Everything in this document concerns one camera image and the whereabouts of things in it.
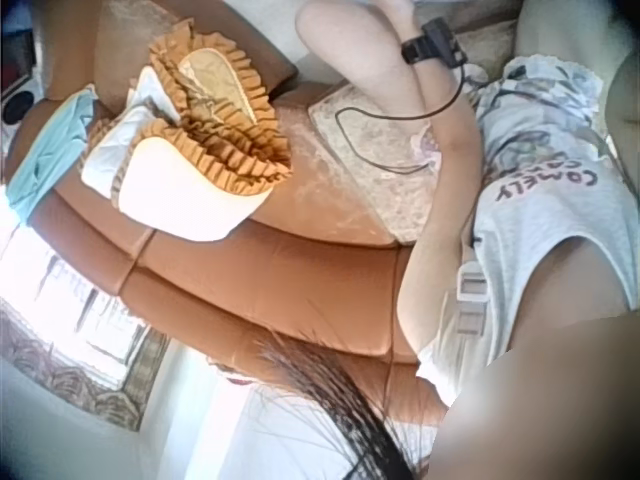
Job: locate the light blue cloth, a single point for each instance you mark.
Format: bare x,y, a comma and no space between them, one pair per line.
45,145

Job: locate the white quilted cushion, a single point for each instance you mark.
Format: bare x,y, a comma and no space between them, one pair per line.
120,145

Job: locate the brown leather sofa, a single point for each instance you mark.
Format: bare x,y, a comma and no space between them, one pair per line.
280,280

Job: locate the black wrist band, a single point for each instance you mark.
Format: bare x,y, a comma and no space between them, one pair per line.
430,45

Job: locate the white speaker with black cone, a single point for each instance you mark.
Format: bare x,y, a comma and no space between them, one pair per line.
19,104

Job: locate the person's left hand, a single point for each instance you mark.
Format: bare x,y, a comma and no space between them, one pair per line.
397,11

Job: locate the patterned floor rug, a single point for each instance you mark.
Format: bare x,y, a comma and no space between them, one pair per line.
75,360

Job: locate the white cushion with orange frill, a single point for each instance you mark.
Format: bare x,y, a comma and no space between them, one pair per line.
190,195

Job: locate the gold cushion with orange frill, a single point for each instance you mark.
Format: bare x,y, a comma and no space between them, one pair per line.
225,105

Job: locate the beige patterned seat pad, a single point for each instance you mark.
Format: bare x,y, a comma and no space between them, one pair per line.
385,165

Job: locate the person's legs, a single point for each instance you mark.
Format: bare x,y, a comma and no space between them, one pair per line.
345,45

